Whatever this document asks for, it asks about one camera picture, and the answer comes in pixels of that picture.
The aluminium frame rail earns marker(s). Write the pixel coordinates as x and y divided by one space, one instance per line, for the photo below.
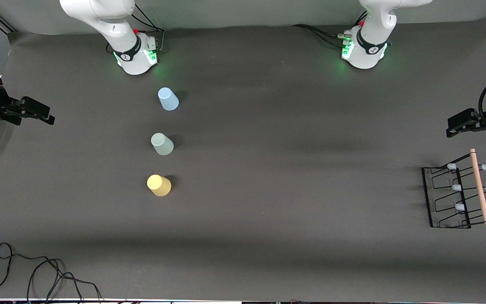
6 24

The dark grey table mat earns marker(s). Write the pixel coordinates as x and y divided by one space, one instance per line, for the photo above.
268 211

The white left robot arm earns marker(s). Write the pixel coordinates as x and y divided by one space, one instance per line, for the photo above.
369 42

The pale green plastic cup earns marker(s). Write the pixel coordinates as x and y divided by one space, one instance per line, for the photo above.
162 144

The light blue plastic cup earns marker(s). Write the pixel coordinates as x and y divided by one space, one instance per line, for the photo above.
168 99

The yellow plastic cup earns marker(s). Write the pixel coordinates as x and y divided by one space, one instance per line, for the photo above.
159 185

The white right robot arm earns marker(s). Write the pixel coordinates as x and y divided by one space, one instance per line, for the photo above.
116 29

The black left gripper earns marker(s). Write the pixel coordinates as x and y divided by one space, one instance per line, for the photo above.
480 120

